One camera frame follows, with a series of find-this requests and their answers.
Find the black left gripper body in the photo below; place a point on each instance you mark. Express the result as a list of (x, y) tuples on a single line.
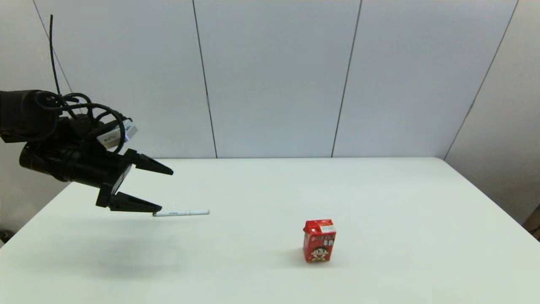
[(71, 162)]

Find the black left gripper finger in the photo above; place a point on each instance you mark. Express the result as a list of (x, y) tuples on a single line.
[(152, 164), (135, 205)]

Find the white pen with black tip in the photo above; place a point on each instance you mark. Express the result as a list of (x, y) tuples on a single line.
[(185, 213)]

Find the dark object beside table edge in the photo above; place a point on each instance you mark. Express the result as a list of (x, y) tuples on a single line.
[(4, 235)]

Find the red milk carton with cartoon face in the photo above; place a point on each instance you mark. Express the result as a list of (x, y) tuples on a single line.
[(318, 243)]

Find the brown object behind table corner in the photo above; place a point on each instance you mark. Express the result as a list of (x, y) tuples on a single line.
[(533, 223)]

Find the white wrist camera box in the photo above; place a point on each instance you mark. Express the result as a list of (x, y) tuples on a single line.
[(118, 135)]

